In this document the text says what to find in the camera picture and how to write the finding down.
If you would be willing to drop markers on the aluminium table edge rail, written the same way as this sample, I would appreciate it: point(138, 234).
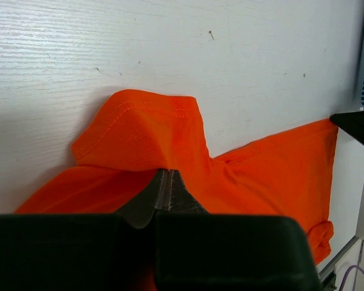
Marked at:
point(333, 272)

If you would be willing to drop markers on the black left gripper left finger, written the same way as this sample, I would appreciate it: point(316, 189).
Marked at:
point(82, 252)

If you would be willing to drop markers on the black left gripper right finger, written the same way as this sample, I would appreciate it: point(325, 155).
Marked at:
point(196, 250)

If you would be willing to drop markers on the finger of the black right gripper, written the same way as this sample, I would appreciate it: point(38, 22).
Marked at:
point(352, 123)

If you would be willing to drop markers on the orange t shirt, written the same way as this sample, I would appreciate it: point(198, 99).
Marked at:
point(136, 133)

